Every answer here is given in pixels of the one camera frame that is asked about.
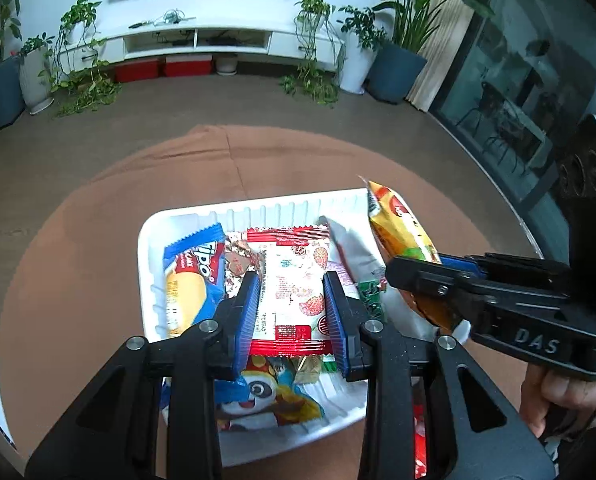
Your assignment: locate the white foam tray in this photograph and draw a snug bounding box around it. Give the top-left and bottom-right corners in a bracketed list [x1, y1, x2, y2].
[138, 187, 473, 468]

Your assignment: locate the trailing pothos vine plant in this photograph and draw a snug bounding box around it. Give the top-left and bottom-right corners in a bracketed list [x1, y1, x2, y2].
[52, 0, 124, 117]

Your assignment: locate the white snack packet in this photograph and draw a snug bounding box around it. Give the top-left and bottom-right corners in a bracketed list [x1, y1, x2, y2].
[319, 216, 389, 286]

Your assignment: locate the red snack packet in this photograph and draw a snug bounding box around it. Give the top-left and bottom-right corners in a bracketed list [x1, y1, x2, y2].
[412, 402, 431, 480]

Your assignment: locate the beige curtain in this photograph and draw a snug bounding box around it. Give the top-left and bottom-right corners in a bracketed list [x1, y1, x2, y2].
[407, 0, 501, 112]

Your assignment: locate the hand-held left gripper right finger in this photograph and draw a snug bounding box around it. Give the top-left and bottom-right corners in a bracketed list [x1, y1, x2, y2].
[323, 270, 556, 480]

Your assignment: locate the panda print snack packet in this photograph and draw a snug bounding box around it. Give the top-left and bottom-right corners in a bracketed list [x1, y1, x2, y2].
[160, 355, 326, 433]

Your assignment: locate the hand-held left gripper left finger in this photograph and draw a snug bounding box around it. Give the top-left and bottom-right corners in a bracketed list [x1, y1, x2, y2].
[25, 271, 263, 480]

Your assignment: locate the red strawberry print packet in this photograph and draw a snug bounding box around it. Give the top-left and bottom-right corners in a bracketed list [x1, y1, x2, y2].
[247, 225, 331, 357]

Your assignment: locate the hanging vine plant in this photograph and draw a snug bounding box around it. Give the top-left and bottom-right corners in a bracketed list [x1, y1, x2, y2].
[279, 0, 346, 107]

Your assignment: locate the small-leaf plant in white pot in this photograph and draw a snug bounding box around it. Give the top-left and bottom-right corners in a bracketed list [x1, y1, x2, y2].
[337, 4, 387, 96]

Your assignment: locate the yellow orange snack packet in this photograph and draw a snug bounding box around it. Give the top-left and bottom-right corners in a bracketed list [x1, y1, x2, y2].
[358, 176, 456, 333]

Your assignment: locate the person's right hand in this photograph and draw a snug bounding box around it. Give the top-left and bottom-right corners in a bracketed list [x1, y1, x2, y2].
[520, 362, 596, 438]

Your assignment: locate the tangle of cables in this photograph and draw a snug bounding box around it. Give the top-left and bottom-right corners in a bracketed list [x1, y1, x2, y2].
[129, 8, 197, 29]

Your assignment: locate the white media cabinet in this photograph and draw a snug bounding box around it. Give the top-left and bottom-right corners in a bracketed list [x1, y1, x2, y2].
[60, 22, 351, 68]

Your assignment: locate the brown gold patterned packet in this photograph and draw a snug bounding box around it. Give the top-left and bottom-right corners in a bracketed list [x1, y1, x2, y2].
[224, 230, 263, 301]

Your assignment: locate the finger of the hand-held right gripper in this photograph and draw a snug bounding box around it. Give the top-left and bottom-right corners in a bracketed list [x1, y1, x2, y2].
[385, 256, 569, 333]
[439, 252, 576, 291]

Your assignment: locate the blue cake roll packet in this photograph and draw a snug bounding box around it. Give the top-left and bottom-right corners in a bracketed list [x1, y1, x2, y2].
[164, 223, 227, 338]

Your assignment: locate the green snack packet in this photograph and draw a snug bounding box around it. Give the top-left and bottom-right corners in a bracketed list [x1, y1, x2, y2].
[355, 280, 389, 321]

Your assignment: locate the glass sliding door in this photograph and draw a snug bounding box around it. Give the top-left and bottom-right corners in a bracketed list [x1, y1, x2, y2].
[430, 0, 596, 218]

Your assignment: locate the large-leaf plant in dark pot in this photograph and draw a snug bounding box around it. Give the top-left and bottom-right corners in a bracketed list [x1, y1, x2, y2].
[367, 0, 496, 106]

